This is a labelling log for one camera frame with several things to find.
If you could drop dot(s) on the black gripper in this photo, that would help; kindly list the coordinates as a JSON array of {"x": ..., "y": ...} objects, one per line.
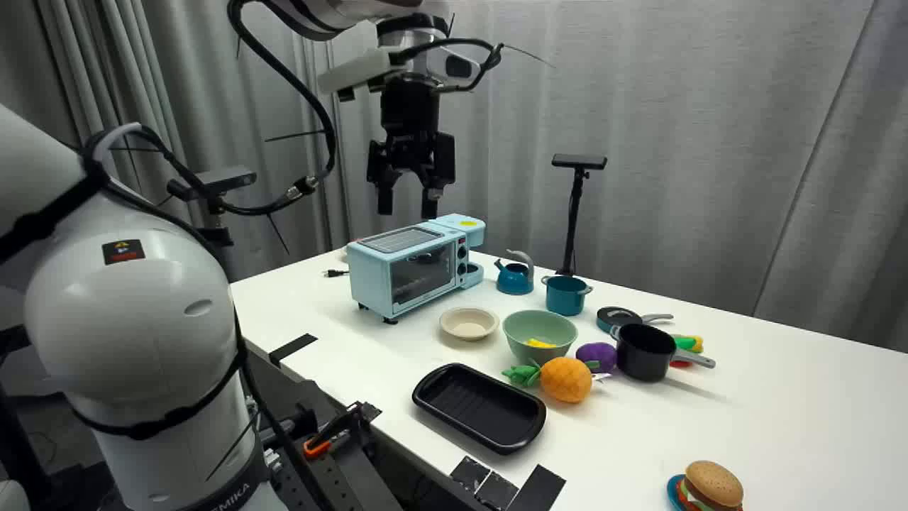
[{"x": 410, "y": 115}]

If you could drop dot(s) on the green bowl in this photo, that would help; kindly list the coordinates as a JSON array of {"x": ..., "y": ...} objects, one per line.
[{"x": 538, "y": 324}]

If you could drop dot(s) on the yellow potato fries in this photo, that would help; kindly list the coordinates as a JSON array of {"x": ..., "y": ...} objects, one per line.
[{"x": 538, "y": 344}]

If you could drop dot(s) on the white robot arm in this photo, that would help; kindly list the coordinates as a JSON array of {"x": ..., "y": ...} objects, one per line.
[{"x": 132, "y": 317}]

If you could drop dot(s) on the beige plate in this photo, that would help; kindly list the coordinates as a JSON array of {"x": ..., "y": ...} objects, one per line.
[{"x": 469, "y": 324}]

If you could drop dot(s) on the light blue toy oven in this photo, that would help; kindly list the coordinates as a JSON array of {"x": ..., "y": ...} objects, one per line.
[{"x": 406, "y": 267}]

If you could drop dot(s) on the teal toy kettle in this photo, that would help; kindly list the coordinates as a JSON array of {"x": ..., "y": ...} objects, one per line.
[{"x": 515, "y": 274}]

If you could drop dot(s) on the teal toy pot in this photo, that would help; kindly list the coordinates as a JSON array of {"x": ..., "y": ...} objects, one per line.
[{"x": 567, "y": 293}]

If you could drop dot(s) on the orange toy pineapple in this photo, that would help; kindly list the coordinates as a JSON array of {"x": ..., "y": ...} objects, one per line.
[{"x": 561, "y": 379}]

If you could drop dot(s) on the black rectangular tray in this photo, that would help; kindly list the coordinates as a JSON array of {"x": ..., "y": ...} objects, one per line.
[{"x": 480, "y": 406}]

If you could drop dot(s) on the purple toy eggplant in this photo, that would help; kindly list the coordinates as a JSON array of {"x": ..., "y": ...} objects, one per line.
[{"x": 596, "y": 357}]

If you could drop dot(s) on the black toy saucepan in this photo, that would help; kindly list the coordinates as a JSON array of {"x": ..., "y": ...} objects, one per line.
[{"x": 646, "y": 354}]

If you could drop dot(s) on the colourful toy utensils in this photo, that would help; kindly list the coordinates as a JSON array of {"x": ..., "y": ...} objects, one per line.
[{"x": 690, "y": 344}]

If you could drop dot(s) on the toy hamburger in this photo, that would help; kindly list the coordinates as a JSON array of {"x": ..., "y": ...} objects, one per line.
[{"x": 706, "y": 487}]

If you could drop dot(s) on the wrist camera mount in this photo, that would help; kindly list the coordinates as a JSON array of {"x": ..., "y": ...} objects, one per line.
[{"x": 446, "y": 66}]

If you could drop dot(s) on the camera on tripod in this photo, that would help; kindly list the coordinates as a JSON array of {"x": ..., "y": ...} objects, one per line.
[{"x": 579, "y": 165}]

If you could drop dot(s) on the orange handled clamp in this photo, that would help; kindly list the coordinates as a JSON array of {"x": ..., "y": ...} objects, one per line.
[{"x": 358, "y": 416}]

